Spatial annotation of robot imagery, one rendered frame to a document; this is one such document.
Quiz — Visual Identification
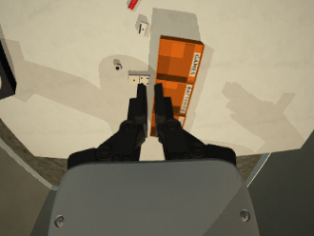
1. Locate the red battery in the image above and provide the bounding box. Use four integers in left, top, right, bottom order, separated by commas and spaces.
128, 0, 138, 11

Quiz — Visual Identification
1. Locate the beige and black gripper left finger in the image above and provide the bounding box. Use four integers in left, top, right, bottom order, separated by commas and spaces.
68, 84, 147, 169

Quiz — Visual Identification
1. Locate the orange open bin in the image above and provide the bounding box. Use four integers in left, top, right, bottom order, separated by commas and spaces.
155, 35, 205, 128

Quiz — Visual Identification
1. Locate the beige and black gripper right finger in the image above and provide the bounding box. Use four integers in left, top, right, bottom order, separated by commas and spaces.
154, 83, 236, 165

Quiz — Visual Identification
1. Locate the beige domino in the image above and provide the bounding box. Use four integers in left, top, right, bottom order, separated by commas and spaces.
128, 74, 150, 86

